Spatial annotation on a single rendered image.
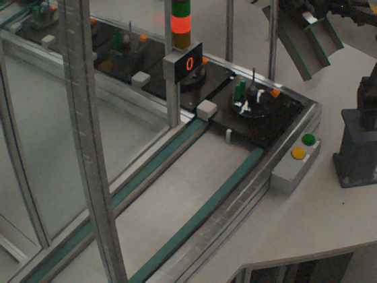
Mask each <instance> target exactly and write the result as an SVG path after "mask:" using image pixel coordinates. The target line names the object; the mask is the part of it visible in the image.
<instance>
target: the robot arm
mask: <svg viewBox="0 0 377 283"><path fill-rule="evenodd" d="M308 2H309V4H311V5H312V6H313V7H314V12H315V17H316V18H318V19H320V18H324V17H326V16H327V13H328V12H329V11H331V15H336V14H339V15H341V17H342V18H344V17H347V18H351V19H352V20H353V23H355V24H357V26H358V27H360V26H364V24H367V25H372V26H375V27H376V29H377V14H376V13H373V11H372V10H371V8H370V4H369V3H368V1H364V0H325V1H324V0H308ZM325 2H326V3H325ZM357 110H358V111H359V112H360V113H361V114H360V117H356V120H357V122H358V125H359V128H360V130H361V132H367V131H377V126H376V118H377V60H376V64H375V66H374V68H373V70H372V73H371V74H370V77H368V76H364V77H363V78H362V79H361V82H359V88H358V89H357Z"/></svg>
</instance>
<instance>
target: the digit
mask: <svg viewBox="0 0 377 283"><path fill-rule="evenodd" d="M194 68H195V51H193V52H192V53H191V54H190V55H188V56H187V57H186V58H185V59H184V76H185V75H187V74H188V73H189V72H190V71H192V70H193V69H194Z"/></svg>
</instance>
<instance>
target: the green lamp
mask: <svg viewBox="0 0 377 283"><path fill-rule="evenodd" d="M171 9H172V16H173V17H175V18H186V17H188V16H190V14H191V0H189V1H188V2H186V3H175V2H173V1H172V0H171Z"/></svg>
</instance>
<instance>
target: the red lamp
mask: <svg viewBox="0 0 377 283"><path fill-rule="evenodd" d="M171 29H172V31H173V32H176V33H186V32H188V31H189V30H190V29H191V15H190V16H188V17H186V18H175V17H173V16H172V23H171Z"/></svg>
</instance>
